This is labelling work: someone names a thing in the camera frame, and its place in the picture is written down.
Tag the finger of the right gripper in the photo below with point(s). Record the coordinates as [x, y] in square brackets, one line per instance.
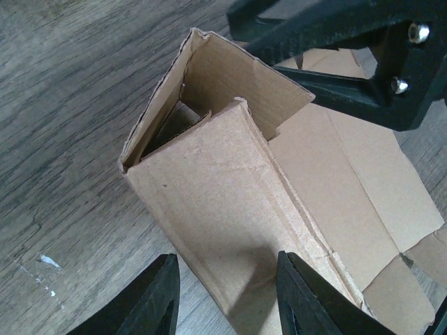
[322, 24]

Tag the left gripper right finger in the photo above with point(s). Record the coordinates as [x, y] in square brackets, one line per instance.
[308, 304]

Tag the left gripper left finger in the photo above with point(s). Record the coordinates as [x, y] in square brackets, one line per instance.
[148, 305]

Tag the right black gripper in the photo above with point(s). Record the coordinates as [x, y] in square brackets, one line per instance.
[410, 74]

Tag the cardboard box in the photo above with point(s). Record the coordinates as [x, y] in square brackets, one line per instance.
[237, 164]

